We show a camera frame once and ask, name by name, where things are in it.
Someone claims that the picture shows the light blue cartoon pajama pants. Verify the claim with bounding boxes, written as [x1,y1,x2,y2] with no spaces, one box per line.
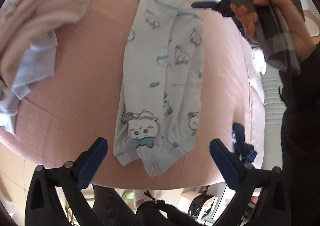
[113,0,204,177]

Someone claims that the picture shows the pink cartoon pajama garment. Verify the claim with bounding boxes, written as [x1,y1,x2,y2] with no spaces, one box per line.
[1,0,94,93]

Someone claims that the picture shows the person right hand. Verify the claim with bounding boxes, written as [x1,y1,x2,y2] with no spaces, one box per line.
[229,0,320,63]

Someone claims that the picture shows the navy blue garment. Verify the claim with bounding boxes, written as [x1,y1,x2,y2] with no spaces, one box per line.
[232,123,258,164]

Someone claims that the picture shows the person leg black trousers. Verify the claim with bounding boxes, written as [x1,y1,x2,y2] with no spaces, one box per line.
[93,185,199,225]

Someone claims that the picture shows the white sock foot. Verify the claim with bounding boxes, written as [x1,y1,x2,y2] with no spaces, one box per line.
[133,190,153,208]

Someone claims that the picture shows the pink bed sheet mattress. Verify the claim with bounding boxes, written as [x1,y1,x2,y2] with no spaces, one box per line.
[1,0,251,190]

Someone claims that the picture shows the light blue folded garment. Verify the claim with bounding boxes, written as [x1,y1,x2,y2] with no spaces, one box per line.
[1,31,57,135]

